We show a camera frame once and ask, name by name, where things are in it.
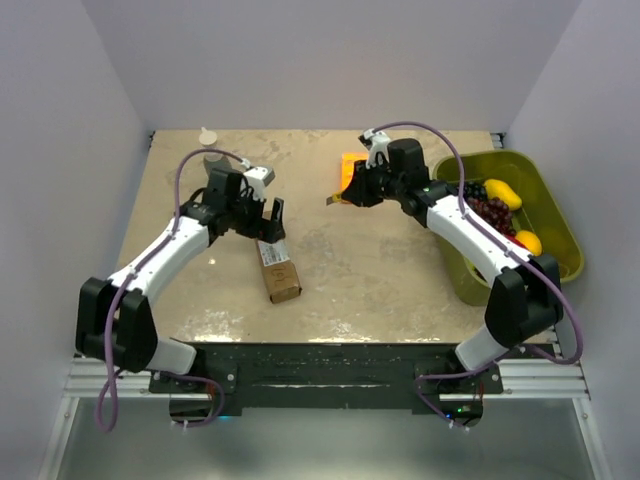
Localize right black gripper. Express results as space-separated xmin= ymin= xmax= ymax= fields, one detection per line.
xmin=344 ymin=156 xmax=406 ymax=208

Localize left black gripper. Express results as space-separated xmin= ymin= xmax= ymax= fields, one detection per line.
xmin=226 ymin=188 xmax=284 ymax=243

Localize yellow utility knife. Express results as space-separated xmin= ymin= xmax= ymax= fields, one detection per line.
xmin=325 ymin=192 xmax=347 ymax=206

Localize brown cardboard express box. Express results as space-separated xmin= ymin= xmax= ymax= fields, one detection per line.
xmin=255 ymin=239 xmax=302 ymax=304

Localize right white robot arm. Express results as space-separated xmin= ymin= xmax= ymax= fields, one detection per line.
xmin=341 ymin=133 xmax=563 ymax=393

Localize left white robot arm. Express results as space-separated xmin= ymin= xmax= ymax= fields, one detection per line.
xmin=75 ymin=166 xmax=285 ymax=392

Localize orange small carton box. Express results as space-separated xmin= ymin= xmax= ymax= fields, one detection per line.
xmin=340 ymin=152 xmax=368 ymax=191

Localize clear bottle with white cap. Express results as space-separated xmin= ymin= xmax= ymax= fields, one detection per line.
xmin=198 ymin=126 xmax=234 ymax=176

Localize dark purple grape bunch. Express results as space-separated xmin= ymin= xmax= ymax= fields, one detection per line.
xmin=463 ymin=181 xmax=488 ymax=202

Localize yellow mango fruit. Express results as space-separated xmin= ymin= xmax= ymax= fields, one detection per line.
xmin=484 ymin=179 xmax=523 ymax=211

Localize red grape bunch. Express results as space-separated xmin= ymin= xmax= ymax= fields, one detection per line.
xmin=467 ymin=197 xmax=516 ymax=237

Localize yellow lemon fruit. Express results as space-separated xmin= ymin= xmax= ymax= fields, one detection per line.
xmin=514 ymin=230 xmax=543 ymax=256

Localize olive green plastic bin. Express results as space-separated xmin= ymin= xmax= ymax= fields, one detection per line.
xmin=437 ymin=150 xmax=585 ymax=306

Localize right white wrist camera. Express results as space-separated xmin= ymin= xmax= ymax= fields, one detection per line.
xmin=358 ymin=129 xmax=391 ymax=169

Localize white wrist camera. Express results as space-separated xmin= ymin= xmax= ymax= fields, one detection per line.
xmin=358 ymin=129 xmax=391 ymax=169
xmin=243 ymin=166 xmax=275 ymax=202

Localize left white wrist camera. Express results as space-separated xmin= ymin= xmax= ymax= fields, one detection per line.
xmin=243 ymin=166 xmax=275 ymax=202

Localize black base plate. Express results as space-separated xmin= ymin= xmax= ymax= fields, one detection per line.
xmin=150 ymin=343 xmax=503 ymax=423

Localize aluminium rail frame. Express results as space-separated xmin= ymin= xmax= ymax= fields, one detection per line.
xmin=63 ymin=358 xmax=589 ymax=400

